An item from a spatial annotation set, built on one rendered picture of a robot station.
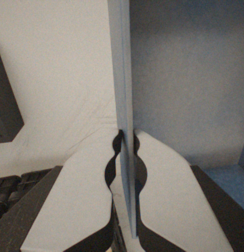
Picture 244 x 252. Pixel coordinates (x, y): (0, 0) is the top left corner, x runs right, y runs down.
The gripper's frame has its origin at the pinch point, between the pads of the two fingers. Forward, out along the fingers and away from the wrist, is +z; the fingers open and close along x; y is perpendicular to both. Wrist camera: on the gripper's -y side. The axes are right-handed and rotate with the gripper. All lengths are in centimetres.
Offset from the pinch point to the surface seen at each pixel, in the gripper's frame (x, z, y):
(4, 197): -38, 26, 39
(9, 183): -40, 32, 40
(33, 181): -31, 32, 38
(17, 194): -33, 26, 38
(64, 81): -17.4, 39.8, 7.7
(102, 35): -6.2, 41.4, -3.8
